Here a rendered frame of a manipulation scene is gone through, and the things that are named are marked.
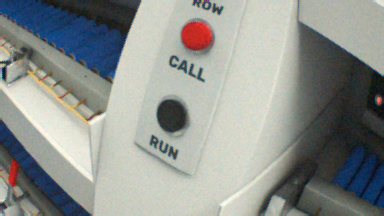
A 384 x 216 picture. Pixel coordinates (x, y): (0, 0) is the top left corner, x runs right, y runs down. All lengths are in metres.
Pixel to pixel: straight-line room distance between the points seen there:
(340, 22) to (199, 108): 0.10
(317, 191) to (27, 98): 0.27
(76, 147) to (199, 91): 0.13
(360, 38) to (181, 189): 0.15
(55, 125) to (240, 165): 0.18
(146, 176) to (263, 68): 0.10
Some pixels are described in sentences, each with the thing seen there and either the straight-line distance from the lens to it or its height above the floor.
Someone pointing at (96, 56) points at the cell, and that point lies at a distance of 0.48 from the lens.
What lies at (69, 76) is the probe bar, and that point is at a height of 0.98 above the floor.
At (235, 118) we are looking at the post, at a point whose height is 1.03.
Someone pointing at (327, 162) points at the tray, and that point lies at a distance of 0.42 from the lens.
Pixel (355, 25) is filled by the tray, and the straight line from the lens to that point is 0.26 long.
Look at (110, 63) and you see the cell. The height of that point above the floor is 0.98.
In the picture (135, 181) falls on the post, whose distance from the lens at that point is 0.34.
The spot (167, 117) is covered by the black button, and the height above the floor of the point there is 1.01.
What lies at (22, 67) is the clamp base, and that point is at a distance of 0.49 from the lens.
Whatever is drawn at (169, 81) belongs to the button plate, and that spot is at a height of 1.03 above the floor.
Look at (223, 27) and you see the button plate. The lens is 0.29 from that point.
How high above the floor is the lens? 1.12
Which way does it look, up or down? 20 degrees down
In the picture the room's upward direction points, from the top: 17 degrees clockwise
